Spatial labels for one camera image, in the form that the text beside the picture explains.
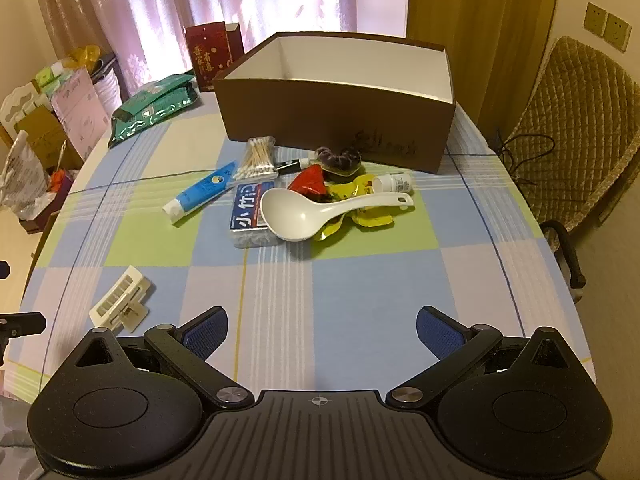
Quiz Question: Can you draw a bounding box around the white pill bottle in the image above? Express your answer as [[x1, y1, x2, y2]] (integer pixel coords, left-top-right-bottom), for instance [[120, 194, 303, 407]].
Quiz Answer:
[[371, 172, 415, 195]]

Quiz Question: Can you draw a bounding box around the wall socket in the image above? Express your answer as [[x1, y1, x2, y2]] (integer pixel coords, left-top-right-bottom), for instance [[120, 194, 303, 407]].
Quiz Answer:
[[583, 2, 609, 37], [603, 12, 631, 54]]

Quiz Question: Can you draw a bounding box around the black cable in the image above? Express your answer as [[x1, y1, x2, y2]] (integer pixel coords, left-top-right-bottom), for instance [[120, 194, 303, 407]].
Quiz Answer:
[[492, 129, 557, 183]]

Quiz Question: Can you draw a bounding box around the red snack packet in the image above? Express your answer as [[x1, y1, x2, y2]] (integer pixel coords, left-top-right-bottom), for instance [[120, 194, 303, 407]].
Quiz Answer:
[[287, 164, 328, 197]]

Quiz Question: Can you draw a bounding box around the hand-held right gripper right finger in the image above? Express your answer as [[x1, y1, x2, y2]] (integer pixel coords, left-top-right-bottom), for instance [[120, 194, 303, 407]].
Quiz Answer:
[[389, 305, 576, 413]]

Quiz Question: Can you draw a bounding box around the quilted tan chair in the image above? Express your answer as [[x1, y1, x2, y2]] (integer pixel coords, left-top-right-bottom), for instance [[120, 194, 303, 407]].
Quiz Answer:
[[500, 35, 640, 241]]

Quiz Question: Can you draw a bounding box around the red gift box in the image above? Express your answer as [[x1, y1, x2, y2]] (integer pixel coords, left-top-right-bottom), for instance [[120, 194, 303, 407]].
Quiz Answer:
[[185, 22, 246, 93]]

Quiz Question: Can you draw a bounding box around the white plastic bag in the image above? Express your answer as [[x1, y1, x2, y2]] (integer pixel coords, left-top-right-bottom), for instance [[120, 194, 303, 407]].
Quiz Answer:
[[0, 130, 52, 222]]

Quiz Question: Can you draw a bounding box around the white plastic spoon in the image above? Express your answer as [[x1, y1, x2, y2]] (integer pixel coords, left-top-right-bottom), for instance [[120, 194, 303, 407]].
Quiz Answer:
[[260, 187, 415, 242]]

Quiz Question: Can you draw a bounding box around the green foil packet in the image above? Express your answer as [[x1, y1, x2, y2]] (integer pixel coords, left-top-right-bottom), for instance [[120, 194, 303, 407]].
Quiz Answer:
[[111, 74, 195, 123], [107, 85, 197, 149]]

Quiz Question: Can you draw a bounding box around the blue toothpaste tube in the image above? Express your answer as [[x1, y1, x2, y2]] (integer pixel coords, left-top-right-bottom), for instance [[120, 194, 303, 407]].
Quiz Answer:
[[162, 160, 239, 225]]

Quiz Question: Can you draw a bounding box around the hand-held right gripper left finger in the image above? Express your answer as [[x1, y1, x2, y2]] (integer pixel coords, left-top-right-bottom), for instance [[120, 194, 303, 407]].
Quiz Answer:
[[74, 305, 254, 413]]

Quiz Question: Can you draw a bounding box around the white paper stack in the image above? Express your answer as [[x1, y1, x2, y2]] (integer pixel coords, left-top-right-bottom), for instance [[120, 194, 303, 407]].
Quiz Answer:
[[93, 73, 124, 114]]

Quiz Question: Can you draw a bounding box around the brown cardboard carton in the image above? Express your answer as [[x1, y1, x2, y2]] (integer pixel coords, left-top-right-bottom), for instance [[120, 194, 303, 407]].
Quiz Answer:
[[14, 107, 86, 172]]

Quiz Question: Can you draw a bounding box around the white chair back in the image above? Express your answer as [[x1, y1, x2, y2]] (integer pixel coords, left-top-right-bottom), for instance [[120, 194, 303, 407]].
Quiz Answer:
[[0, 80, 42, 135]]

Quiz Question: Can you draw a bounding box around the white plastic clip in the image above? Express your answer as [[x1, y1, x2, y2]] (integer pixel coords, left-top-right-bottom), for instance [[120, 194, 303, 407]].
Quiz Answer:
[[89, 265, 152, 334]]

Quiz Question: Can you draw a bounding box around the clear plastic tissue pack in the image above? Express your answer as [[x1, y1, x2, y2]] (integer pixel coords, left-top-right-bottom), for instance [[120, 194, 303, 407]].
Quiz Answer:
[[227, 182, 287, 250]]

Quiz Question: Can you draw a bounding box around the small black tube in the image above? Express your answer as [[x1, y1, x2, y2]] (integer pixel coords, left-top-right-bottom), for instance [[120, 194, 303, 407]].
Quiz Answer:
[[276, 157, 314, 176]]

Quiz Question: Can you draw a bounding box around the brown cardboard box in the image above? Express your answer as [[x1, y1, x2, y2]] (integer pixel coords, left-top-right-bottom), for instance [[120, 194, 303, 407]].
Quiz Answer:
[[212, 31, 457, 175]]

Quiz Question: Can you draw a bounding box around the cotton swab pack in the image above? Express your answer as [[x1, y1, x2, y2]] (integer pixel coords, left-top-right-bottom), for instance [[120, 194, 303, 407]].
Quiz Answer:
[[232, 135, 279, 181]]

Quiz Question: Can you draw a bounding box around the yellow plastic wrap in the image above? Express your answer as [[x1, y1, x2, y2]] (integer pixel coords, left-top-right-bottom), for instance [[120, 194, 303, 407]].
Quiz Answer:
[[64, 44, 102, 69]]

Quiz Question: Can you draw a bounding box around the golden curtain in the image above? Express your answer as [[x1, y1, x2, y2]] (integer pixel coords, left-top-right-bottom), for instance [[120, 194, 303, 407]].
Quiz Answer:
[[407, 0, 562, 128]]

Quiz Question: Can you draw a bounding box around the yellow snack packet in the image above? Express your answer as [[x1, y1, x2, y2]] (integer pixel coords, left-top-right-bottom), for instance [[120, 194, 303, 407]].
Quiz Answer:
[[312, 176, 397, 243]]

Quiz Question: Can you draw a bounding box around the checked tablecloth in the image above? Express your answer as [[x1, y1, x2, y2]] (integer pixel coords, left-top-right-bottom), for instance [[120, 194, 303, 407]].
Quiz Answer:
[[2, 102, 598, 403]]

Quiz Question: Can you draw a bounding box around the black chair armrest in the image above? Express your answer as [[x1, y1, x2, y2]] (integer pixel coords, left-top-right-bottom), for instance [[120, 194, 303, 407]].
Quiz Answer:
[[540, 219, 587, 292]]

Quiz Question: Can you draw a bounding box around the dark scrunchie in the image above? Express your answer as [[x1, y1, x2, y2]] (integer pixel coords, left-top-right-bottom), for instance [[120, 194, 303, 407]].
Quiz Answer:
[[314, 146, 364, 177]]

